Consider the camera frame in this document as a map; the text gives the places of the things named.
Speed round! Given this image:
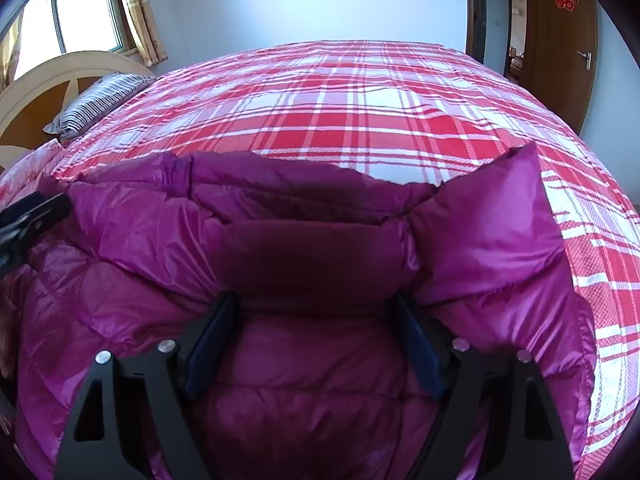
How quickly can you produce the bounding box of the yellow curtain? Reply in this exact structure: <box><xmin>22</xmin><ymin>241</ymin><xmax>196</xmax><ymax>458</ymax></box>
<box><xmin>122</xmin><ymin>0</ymin><xmax>168</xmax><ymax>67</ymax></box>

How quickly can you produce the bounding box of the cream wooden headboard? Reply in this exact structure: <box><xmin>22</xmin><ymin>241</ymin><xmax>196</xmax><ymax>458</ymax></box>
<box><xmin>0</xmin><ymin>51</ymin><xmax>152</xmax><ymax>170</ymax></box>

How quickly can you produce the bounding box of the silver door handle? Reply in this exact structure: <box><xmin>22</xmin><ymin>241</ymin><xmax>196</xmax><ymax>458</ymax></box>
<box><xmin>577</xmin><ymin>51</ymin><xmax>592</xmax><ymax>70</ymax></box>

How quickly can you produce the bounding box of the blue striped pillow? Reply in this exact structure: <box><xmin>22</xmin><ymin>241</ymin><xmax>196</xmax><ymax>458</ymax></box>
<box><xmin>43</xmin><ymin>72</ymin><xmax>155</xmax><ymax>141</ymax></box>

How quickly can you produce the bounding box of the dark door frame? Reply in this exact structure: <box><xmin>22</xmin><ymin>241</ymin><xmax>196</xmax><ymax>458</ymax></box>
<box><xmin>465</xmin><ymin>0</ymin><xmax>487</xmax><ymax>64</ymax></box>

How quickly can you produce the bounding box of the red white plaid bedspread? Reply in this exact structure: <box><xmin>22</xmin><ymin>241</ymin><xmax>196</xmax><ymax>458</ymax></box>
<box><xmin>1</xmin><ymin>40</ymin><xmax>639</xmax><ymax>479</ymax></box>

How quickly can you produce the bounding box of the brown wooden door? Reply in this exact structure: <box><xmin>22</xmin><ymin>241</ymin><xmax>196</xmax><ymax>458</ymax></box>
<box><xmin>520</xmin><ymin>0</ymin><xmax>598</xmax><ymax>133</ymax></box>

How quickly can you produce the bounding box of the magenta puffer down jacket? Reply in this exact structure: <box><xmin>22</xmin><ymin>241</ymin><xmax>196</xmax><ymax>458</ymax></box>
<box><xmin>1</xmin><ymin>144</ymin><xmax>596</xmax><ymax>479</ymax></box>

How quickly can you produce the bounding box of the pink floral quilt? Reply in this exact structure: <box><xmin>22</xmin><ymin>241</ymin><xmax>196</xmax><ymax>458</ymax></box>
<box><xmin>0</xmin><ymin>140</ymin><xmax>66</xmax><ymax>208</ymax></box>

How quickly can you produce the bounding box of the window with metal frame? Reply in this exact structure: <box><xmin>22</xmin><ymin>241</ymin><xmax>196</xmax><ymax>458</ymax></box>
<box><xmin>1</xmin><ymin>0</ymin><xmax>134</xmax><ymax>88</ymax></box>

